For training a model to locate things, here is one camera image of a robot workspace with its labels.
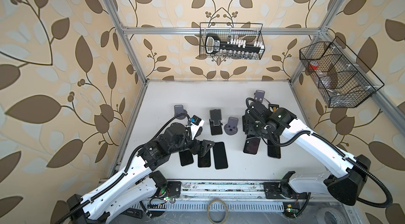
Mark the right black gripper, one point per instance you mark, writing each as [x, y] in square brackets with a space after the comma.
[248, 128]

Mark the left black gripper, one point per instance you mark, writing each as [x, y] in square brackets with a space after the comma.
[202, 151]

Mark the black phone with label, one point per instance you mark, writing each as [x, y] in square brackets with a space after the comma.
[205, 161]

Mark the tall black phone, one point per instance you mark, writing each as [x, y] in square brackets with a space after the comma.
[251, 145]

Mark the purple edged black phone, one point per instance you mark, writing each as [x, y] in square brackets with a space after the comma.
[273, 151]

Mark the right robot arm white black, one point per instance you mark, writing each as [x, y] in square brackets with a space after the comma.
[346, 174]

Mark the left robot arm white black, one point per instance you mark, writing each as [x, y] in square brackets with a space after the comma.
[139, 179]

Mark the round stand of phone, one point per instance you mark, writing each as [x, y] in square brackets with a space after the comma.
[259, 96]
[231, 127]

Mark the round stand of rear phone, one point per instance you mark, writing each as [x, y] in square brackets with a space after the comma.
[259, 96]

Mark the black centre phone stand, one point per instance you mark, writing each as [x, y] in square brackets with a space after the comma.
[215, 122]

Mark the grey round phone stand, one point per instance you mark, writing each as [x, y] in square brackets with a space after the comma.
[180, 112]

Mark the wire basket on back wall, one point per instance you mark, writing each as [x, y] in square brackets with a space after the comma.
[239, 41]

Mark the wire basket on wall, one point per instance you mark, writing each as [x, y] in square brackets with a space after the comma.
[239, 41]
[343, 79]

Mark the wire basket on right wall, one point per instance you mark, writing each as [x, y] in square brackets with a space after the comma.
[343, 79]

